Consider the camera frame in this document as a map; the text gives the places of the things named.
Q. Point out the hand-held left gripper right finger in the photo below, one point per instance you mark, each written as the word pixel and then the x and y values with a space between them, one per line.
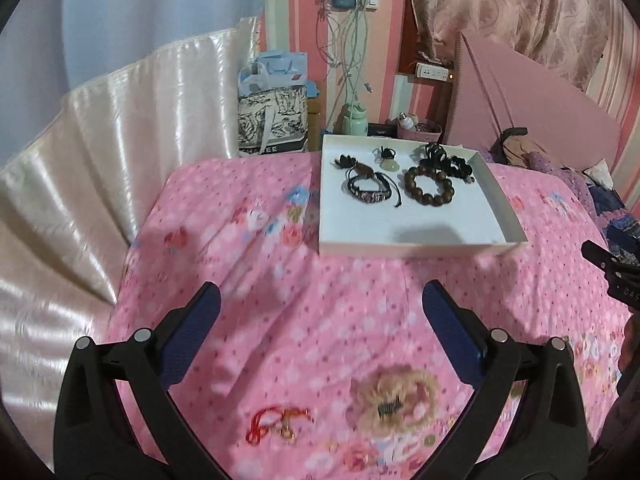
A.
pixel 452 332

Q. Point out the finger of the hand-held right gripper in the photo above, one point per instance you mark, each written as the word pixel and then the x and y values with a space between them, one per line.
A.
pixel 600 255

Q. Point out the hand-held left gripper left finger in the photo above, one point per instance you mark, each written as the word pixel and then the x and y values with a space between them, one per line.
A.
pixel 192 332

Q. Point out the cream fluffy scrunchie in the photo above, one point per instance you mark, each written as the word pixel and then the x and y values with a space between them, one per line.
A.
pixel 400 397

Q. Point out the white shallow box tray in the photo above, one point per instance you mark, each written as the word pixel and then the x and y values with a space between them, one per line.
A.
pixel 450 225

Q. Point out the purple patterned blanket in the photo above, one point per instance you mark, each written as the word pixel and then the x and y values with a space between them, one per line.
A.
pixel 600 205

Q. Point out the white pillow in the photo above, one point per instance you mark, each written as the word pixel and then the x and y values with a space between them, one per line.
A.
pixel 602 172

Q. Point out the pink floral bedsheet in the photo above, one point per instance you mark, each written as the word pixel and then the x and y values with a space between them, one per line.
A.
pixel 310 285

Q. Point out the dark brown bag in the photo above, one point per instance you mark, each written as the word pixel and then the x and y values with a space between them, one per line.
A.
pixel 515 147

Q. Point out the pink headboard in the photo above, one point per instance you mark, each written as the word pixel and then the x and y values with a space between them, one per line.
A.
pixel 540 100

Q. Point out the white satin cloth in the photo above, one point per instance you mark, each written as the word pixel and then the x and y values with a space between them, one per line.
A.
pixel 100 170

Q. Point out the pink basket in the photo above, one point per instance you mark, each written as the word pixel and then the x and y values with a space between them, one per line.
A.
pixel 422 132

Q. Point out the small black box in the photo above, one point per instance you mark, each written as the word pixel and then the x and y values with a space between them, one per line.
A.
pixel 381 129

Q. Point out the black and white floral bag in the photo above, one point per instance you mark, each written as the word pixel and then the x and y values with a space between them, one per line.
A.
pixel 272 120

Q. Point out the green water bottle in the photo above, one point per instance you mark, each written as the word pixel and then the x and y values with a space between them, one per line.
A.
pixel 354 120

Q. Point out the white power strip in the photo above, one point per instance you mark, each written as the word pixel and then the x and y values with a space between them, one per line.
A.
pixel 433 71

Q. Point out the pink patterned curtain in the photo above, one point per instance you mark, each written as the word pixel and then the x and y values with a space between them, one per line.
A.
pixel 525 5

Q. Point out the light blue gift bag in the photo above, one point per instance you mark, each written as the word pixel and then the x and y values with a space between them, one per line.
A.
pixel 280 70

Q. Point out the light blue curtain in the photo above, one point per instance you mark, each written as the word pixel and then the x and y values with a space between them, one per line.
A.
pixel 140 10

